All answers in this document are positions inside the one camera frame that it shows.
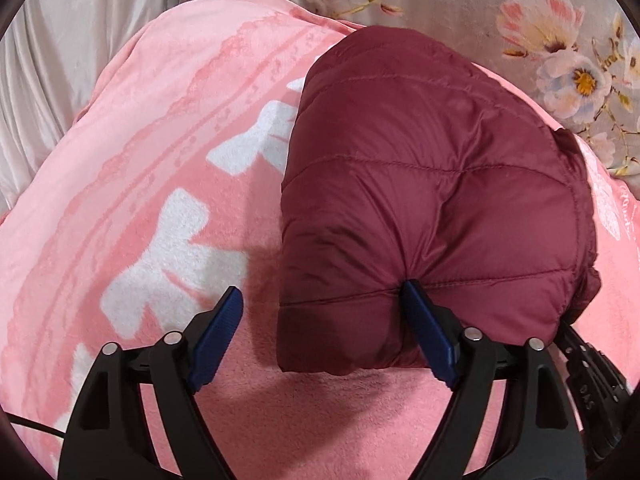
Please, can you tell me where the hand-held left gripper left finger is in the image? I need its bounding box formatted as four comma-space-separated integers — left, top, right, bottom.
57, 286, 245, 480

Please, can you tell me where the grey satin cloth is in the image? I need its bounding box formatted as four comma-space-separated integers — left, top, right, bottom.
0, 0, 221, 211

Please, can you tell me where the thin black cable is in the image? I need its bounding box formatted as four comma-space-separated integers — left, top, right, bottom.
6, 412, 70, 440

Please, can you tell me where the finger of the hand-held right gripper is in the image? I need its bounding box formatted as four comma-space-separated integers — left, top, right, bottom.
554, 319, 601, 363

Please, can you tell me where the maroon puffer jacket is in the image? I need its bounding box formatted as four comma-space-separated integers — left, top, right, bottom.
276, 25, 602, 377

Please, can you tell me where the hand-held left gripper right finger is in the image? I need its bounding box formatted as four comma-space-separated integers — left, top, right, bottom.
402, 280, 587, 480

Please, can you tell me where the floral bed sheet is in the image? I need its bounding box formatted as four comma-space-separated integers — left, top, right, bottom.
210, 0, 640, 181

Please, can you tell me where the pink printed blanket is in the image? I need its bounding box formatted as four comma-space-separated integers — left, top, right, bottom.
0, 0, 640, 480

